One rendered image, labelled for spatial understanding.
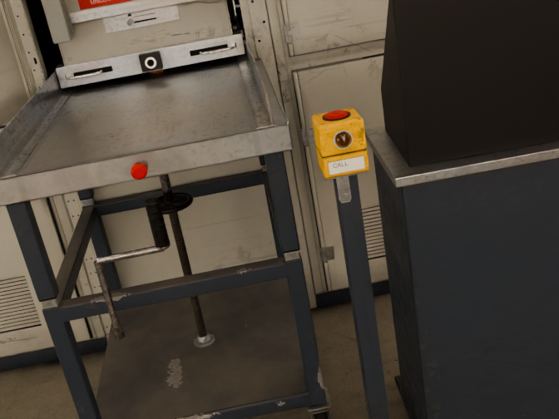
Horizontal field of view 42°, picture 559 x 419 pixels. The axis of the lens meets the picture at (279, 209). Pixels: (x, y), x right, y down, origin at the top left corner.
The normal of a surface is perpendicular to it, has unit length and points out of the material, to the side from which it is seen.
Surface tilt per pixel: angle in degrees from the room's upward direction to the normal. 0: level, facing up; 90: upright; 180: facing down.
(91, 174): 90
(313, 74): 90
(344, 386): 0
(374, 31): 90
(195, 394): 0
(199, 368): 0
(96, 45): 90
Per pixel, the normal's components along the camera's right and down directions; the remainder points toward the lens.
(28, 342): 0.11, 0.38
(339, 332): -0.17, -0.90
